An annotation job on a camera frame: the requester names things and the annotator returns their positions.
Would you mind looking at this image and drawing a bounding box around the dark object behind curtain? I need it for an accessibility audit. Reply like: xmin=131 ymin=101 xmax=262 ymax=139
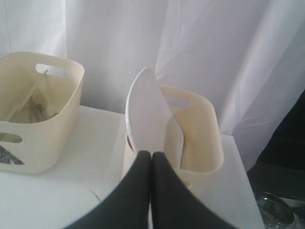
xmin=247 ymin=94 xmax=305 ymax=200

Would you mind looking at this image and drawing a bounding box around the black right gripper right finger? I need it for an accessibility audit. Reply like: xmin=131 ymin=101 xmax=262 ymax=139
xmin=151 ymin=152 xmax=234 ymax=229

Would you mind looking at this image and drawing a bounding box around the cream bin with square mark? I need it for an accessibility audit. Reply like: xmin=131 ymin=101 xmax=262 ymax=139
xmin=122 ymin=85 xmax=225 ymax=229

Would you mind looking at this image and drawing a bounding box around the stainless steel table knife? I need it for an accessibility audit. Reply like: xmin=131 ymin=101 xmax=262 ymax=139
xmin=29 ymin=96 xmax=58 ymax=123

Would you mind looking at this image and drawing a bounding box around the white square plate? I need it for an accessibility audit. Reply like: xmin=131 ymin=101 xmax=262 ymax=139
xmin=125 ymin=67 xmax=184 ymax=168

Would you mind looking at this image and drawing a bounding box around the wooden chopstick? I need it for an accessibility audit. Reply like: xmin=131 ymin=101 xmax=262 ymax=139
xmin=9 ymin=69 xmax=48 ymax=121

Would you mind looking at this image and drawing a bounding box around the white backdrop curtain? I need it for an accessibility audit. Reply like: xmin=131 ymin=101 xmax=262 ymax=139
xmin=0 ymin=0 xmax=305 ymax=170

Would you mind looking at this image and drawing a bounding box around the shiny metal object at right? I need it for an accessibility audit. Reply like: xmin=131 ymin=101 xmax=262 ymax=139
xmin=254 ymin=192 xmax=297 ymax=229

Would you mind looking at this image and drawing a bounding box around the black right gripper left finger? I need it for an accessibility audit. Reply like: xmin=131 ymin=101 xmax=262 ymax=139
xmin=66 ymin=151 xmax=152 ymax=229

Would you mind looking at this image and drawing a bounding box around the cream bin with triangle mark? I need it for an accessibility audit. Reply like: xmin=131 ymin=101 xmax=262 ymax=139
xmin=0 ymin=52 xmax=84 ymax=174

